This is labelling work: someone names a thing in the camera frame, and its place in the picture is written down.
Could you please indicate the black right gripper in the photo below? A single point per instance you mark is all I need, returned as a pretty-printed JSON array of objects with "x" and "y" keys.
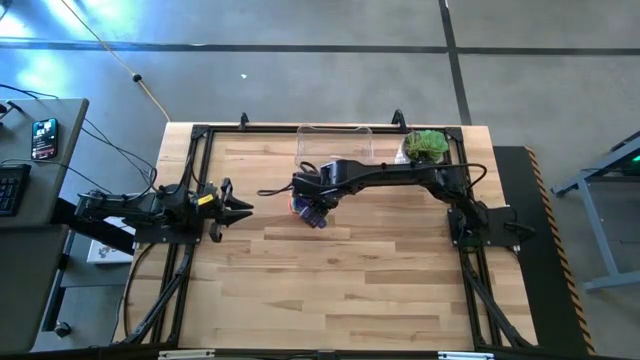
[{"x": 320, "y": 182}]

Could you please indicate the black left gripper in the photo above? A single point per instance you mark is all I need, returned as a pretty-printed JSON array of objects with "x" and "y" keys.
[{"x": 215, "y": 215}]

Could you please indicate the purple measuring cup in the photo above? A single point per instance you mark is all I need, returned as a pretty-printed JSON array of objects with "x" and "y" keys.
[{"x": 320, "y": 221}]

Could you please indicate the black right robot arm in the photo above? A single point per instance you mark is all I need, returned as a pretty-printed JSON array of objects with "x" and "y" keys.
[{"x": 400, "y": 172}]

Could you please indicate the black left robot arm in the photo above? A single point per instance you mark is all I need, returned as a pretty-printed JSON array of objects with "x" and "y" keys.
[{"x": 130, "y": 210}]

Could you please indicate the clear plastic basket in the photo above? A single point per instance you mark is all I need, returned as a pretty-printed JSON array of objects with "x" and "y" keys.
[{"x": 335, "y": 142}]

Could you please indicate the yellow label tag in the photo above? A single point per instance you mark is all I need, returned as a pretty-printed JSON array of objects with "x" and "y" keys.
[{"x": 205, "y": 200}]

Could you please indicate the plant in white geometric pot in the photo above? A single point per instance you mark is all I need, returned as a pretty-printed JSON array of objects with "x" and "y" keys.
[{"x": 426, "y": 145}]

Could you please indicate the white printed box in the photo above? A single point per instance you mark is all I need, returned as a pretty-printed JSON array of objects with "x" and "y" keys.
[{"x": 107, "y": 252}]

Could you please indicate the smartphone with lit screen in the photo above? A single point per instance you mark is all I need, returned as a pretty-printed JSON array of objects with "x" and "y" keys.
[{"x": 44, "y": 139}]

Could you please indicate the grey side desk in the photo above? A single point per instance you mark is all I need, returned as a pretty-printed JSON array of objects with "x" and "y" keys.
[{"x": 30, "y": 275}]

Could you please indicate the black keyboard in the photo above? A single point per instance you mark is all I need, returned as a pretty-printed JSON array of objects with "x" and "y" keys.
[{"x": 12, "y": 190}]

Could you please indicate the black floor mat hazard stripe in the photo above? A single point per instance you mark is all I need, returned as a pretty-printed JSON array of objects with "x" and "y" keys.
[{"x": 545, "y": 250}]

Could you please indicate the grey metal cart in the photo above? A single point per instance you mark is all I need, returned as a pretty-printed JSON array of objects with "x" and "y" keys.
[{"x": 600, "y": 200}]

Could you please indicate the black aluminium table frame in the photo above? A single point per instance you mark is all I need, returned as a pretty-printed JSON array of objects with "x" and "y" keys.
[{"x": 470, "y": 300}]

